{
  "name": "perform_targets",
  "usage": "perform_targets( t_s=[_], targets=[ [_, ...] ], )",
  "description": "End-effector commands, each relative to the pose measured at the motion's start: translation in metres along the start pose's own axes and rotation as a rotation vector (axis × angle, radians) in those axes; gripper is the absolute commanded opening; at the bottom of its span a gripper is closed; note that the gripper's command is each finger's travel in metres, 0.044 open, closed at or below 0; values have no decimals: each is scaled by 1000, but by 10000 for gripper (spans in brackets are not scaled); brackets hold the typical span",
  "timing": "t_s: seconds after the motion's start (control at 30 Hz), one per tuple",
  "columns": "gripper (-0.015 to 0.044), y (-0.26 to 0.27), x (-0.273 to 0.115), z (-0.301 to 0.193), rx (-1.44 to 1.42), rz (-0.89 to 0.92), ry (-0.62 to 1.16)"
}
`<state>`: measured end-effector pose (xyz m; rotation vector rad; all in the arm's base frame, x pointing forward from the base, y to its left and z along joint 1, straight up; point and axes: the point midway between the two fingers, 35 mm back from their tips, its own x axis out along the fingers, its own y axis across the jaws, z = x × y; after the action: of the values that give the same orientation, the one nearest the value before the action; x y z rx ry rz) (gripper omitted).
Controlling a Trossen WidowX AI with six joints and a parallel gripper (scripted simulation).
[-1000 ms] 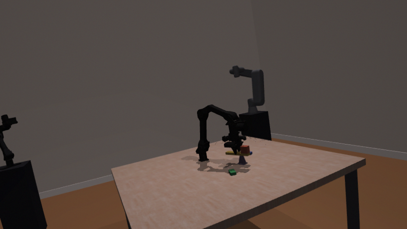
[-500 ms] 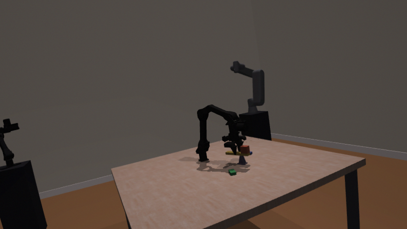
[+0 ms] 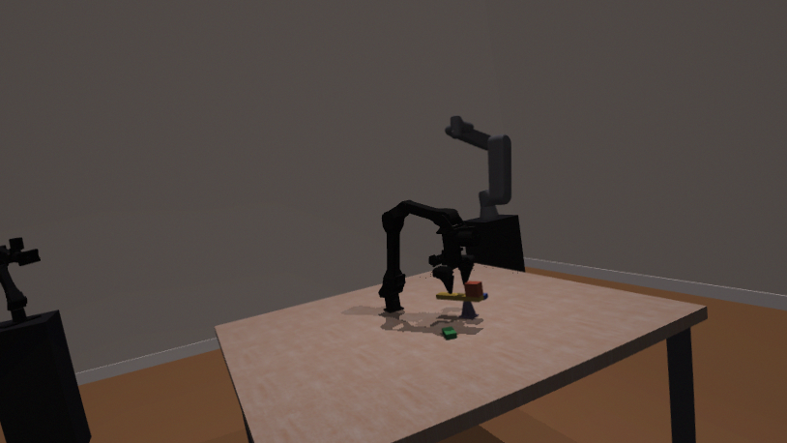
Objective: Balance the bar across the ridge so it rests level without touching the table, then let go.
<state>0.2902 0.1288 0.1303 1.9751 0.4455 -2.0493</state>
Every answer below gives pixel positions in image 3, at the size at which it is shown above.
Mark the green block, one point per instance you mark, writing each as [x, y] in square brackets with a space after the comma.
[449, 333]

